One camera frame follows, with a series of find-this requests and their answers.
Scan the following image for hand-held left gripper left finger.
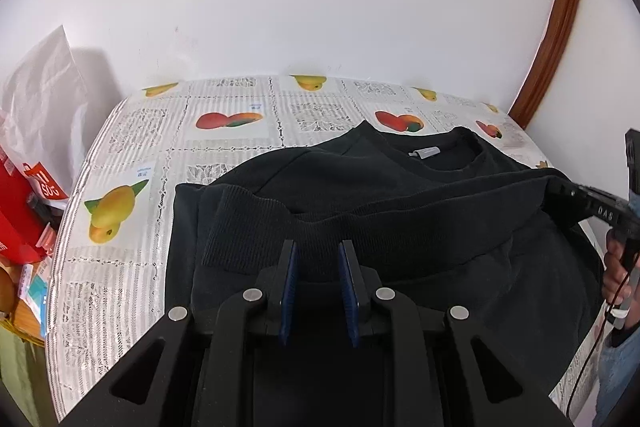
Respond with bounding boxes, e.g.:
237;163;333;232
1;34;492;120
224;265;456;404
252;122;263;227
60;239;299;427

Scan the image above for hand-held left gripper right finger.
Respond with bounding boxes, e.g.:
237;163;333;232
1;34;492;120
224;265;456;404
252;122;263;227
339;241;576;427

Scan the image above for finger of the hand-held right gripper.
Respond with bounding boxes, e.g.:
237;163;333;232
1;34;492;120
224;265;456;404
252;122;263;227
544;178;583;222

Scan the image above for black sweatshirt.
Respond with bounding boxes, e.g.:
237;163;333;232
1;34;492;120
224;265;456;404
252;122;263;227
165;122;606;395

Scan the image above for person's right hand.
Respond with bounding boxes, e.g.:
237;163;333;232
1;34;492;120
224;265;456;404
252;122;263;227
602;229;633;308

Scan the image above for person's blue jeans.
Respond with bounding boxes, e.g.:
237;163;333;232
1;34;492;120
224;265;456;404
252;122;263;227
594;317;640;427

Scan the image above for fruit print tablecloth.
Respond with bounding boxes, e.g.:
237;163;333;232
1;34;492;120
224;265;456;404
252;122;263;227
45;74;601;423

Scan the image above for pile of paper booklets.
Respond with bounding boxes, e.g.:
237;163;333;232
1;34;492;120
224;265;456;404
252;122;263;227
19;257;53;338

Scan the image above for red paper bag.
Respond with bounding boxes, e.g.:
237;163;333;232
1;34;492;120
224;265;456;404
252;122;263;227
0;204;57;265

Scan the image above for wooden furniture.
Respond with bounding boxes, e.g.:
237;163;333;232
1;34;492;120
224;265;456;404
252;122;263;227
0;257;51;345

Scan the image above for small red and white bag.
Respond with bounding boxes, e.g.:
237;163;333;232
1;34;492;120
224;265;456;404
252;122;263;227
0;144;70;210

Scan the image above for green cloth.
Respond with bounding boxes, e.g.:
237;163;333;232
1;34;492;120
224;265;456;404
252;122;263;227
0;327;56;427

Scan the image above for white plastic bag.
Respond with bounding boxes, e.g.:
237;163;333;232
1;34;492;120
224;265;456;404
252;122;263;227
0;24;87;210

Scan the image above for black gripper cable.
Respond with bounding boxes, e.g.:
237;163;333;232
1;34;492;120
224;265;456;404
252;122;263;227
565;257;638;418

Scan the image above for brown wooden door frame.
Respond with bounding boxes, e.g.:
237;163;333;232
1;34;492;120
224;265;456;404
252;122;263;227
509;0;587;128

